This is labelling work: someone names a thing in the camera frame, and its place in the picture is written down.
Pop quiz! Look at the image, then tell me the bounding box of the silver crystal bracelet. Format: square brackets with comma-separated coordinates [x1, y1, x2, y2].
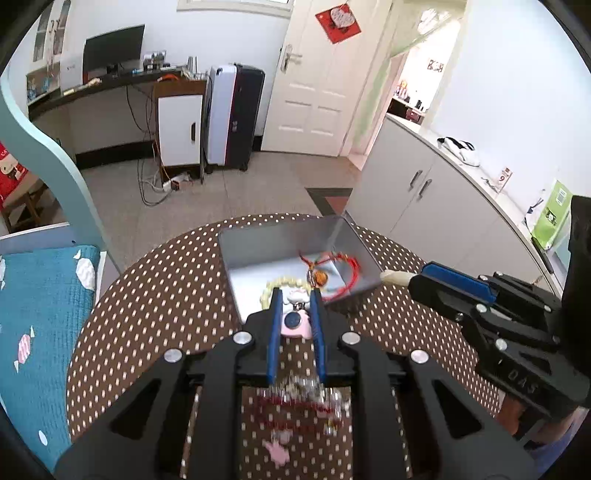
[257, 375, 346, 435]

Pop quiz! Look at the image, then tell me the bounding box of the wooden stool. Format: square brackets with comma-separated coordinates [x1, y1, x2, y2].
[0, 181, 52, 233]

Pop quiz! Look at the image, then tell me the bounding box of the silver door handle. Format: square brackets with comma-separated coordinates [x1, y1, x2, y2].
[280, 44, 304, 73]

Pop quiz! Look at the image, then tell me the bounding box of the white power strip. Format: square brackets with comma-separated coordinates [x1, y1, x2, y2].
[161, 172, 193, 191]

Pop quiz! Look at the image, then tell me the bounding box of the cream oblong pendant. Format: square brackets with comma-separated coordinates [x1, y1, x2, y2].
[380, 270, 417, 287]

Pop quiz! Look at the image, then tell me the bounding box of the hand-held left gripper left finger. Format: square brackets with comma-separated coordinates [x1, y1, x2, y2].
[55, 288, 283, 480]

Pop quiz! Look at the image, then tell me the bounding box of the white box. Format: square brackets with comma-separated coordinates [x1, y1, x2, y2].
[59, 52, 85, 92]

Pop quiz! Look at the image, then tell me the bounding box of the red string bracelet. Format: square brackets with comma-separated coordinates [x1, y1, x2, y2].
[299, 250, 364, 304]

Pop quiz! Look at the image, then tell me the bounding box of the pink hair clip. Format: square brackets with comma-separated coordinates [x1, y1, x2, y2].
[262, 438, 291, 465]

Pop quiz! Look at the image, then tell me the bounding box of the green packet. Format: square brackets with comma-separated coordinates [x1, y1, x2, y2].
[530, 180, 574, 251]

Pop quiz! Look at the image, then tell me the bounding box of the white desk cabinet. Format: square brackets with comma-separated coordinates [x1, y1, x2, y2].
[156, 93, 204, 168]

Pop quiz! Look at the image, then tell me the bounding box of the white panel door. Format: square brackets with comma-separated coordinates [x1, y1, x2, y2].
[260, 0, 395, 158]

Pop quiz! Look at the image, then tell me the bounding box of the white purple suitcase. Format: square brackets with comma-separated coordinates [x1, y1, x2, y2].
[205, 65, 238, 167]

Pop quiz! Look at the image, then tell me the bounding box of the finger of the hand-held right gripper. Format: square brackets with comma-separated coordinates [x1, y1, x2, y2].
[409, 273, 488, 321]
[422, 261, 498, 304]

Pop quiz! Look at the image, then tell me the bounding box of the blue candy print blanket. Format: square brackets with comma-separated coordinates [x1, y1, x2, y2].
[0, 244, 101, 462]

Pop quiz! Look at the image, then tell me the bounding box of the white black bag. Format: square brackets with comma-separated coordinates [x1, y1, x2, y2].
[437, 137, 482, 167]

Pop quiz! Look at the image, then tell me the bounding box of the pink phone-shaped charm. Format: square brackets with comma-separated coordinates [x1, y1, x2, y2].
[281, 288, 313, 339]

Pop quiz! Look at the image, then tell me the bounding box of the dark wooden desk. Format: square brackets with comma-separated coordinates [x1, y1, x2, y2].
[28, 68, 208, 169]

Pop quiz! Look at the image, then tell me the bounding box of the teal curved bed board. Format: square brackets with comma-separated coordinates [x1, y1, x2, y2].
[0, 74, 114, 264]

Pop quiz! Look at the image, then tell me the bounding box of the white wall shelf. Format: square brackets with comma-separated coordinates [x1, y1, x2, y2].
[25, 0, 73, 106]

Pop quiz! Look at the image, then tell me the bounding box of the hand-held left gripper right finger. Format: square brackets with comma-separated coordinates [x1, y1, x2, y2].
[310, 289, 539, 480]

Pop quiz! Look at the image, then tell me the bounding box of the cream bead bracelet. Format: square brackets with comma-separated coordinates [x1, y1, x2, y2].
[259, 275, 311, 310]

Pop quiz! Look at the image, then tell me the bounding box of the red heart door decoration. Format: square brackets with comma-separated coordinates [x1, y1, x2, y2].
[315, 3, 362, 45]

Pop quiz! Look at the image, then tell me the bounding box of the black computer monitor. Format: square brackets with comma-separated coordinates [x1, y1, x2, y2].
[82, 24, 146, 73]

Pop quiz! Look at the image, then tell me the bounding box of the white long cabinet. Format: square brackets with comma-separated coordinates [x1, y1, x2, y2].
[345, 113, 565, 301]

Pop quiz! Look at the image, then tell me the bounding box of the brown polka dot tablecloth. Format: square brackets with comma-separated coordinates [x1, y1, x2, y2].
[66, 213, 511, 480]

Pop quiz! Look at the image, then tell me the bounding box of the red cartoon print cloth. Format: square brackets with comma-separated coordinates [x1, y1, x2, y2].
[0, 140, 30, 205]

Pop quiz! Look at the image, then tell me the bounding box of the brown door mat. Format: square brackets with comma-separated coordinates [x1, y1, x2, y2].
[305, 186, 357, 217]

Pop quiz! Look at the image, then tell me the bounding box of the silver metal tray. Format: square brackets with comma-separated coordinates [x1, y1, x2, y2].
[218, 215, 384, 325]

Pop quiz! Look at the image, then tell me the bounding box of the black suitcase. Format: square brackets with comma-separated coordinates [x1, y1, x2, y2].
[230, 64, 267, 173]

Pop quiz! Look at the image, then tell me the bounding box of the person's right hand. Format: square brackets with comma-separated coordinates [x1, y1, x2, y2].
[500, 396, 571, 450]

